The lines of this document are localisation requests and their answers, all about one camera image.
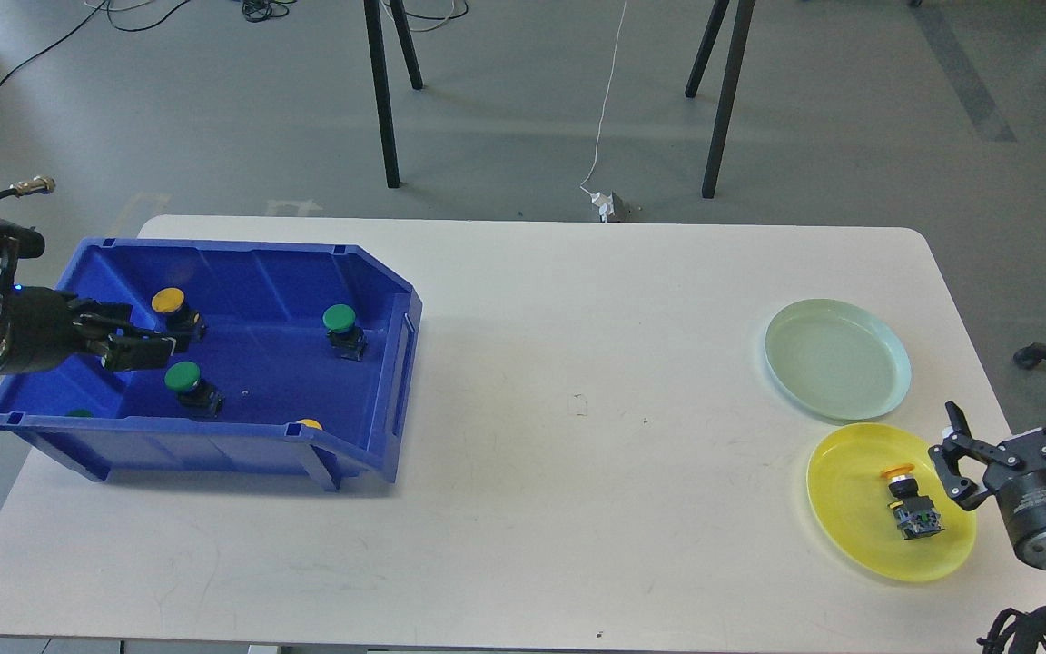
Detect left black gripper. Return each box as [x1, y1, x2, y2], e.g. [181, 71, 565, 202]
[0, 287, 177, 376]

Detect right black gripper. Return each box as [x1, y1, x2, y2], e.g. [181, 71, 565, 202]
[928, 343, 1046, 573]

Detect green button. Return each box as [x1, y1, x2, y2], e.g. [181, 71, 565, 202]
[322, 303, 369, 362]
[163, 361, 224, 419]

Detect yellow push button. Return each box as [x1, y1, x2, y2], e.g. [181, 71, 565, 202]
[880, 463, 945, 540]

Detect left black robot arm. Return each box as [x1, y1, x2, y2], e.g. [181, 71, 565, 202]
[0, 175, 192, 376]

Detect yellow button back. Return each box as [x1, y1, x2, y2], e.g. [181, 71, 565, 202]
[151, 287, 208, 346]

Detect yellow plate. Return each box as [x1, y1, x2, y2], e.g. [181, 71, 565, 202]
[806, 422, 977, 583]

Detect light green plate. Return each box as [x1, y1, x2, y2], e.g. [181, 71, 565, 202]
[763, 299, 913, 422]

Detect blue plastic bin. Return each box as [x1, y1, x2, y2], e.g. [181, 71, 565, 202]
[0, 239, 422, 491]

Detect black tripod legs left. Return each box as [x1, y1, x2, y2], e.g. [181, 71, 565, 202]
[362, 1, 424, 189]

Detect black tripod legs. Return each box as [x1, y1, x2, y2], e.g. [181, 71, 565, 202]
[362, 1, 424, 189]
[685, 1, 758, 199]

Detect white power adapter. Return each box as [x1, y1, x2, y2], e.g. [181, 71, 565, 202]
[588, 191, 642, 223]

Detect black tripod legs right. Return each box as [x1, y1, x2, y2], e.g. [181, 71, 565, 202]
[685, 1, 758, 199]

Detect black floor cable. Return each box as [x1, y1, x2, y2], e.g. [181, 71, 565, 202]
[0, 0, 206, 154]

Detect white cable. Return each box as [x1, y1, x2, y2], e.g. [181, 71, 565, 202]
[579, 0, 628, 196]

